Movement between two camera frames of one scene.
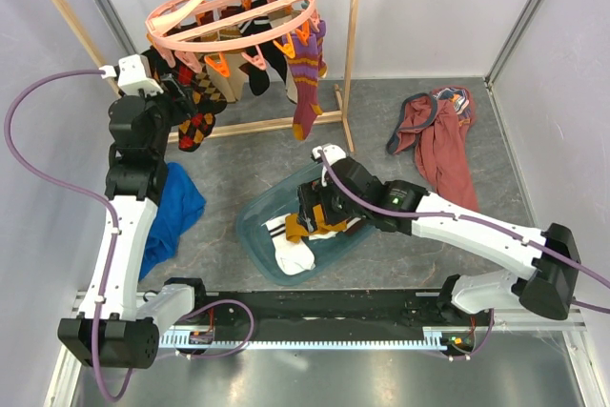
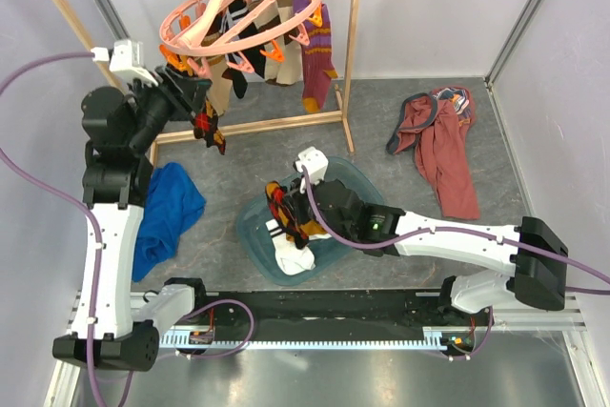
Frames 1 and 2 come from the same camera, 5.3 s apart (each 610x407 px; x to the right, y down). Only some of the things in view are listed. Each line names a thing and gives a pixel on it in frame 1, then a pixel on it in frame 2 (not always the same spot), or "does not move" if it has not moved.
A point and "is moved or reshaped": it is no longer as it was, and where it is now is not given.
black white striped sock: (263, 55) to (240, 65)
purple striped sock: (303, 69) to (317, 66)
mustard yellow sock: (293, 230) is moved or reshaped
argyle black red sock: (193, 131) to (205, 128)
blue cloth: (179, 204) does not move
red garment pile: (437, 125) does not move
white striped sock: (293, 257) does not move
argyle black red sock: (208, 96) to (279, 208)
